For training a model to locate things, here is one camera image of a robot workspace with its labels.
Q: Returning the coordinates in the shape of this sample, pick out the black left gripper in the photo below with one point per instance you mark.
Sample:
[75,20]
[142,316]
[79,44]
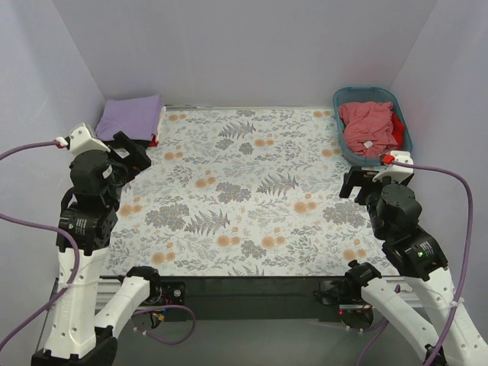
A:
[130,153]

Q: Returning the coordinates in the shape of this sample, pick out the floral patterned table mat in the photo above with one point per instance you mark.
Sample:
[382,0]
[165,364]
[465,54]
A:
[243,192]

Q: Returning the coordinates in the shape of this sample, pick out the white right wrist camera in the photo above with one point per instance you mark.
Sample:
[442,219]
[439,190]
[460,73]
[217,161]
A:
[398,167]

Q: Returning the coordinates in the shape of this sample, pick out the teal plastic laundry basket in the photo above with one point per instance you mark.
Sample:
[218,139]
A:
[379,95]

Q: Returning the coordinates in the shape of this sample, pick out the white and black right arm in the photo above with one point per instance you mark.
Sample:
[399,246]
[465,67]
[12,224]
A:
[447,336]

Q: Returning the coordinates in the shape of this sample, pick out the aluminium front rail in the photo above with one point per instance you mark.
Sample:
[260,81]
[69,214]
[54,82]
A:
[295,287]

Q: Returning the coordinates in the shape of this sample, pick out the folded black t shirt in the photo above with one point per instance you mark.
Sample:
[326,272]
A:
[146,143]

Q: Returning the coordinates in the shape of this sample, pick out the red crumpled t shirt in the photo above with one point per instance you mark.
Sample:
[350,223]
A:
[397,132]

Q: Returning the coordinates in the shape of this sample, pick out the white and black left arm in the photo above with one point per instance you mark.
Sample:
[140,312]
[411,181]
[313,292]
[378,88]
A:
[79,335]

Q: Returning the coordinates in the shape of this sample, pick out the pink crumpled t shirt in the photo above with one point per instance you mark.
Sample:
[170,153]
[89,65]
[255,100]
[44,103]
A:
[368,127]

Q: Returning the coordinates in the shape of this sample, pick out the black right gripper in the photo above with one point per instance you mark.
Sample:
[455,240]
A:
[358,184]

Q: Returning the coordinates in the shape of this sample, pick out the purple t shirt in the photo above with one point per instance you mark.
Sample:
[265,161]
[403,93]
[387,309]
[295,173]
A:
[137,118]

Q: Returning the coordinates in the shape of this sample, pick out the black robot base mount plate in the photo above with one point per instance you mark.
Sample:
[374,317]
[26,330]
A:
[327,305]

